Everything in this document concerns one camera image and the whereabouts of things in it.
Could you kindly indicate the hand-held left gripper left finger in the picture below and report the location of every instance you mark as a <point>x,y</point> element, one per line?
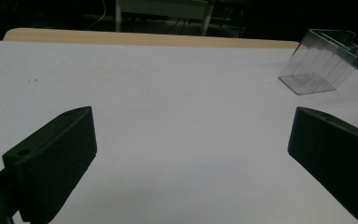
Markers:
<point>51,161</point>

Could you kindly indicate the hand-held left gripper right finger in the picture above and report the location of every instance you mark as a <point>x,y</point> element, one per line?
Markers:
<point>338,155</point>

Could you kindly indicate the clear plastic container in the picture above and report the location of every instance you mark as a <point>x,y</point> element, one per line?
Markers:
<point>321,63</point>

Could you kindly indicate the white table cover sheet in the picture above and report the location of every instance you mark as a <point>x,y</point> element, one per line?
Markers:
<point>180,124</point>

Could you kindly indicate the white metal frame table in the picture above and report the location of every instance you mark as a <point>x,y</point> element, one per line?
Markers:
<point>164,12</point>

